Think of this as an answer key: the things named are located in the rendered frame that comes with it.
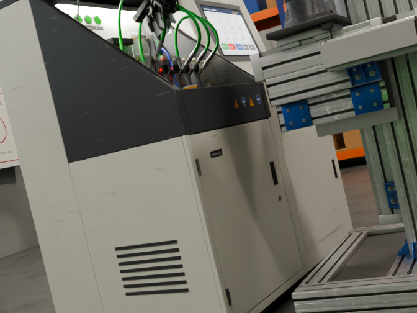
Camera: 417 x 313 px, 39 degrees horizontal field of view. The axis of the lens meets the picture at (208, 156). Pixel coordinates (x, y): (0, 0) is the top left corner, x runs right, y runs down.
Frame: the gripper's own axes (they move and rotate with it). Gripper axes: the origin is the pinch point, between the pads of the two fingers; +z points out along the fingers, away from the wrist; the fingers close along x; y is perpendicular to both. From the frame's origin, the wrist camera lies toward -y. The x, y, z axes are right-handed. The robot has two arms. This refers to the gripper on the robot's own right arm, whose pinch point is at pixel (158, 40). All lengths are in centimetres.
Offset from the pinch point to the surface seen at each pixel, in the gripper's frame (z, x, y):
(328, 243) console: 109, 66, 26
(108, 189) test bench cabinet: 54, -35, -15
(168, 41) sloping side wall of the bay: -4.8, 31.0, -16.0
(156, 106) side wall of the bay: 29.2, -35.0, 16.7
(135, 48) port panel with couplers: -4.6, 20.0, -27.7
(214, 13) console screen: -17, 62, -5
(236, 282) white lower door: 97, -25, 26
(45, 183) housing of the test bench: 47, -35, -47
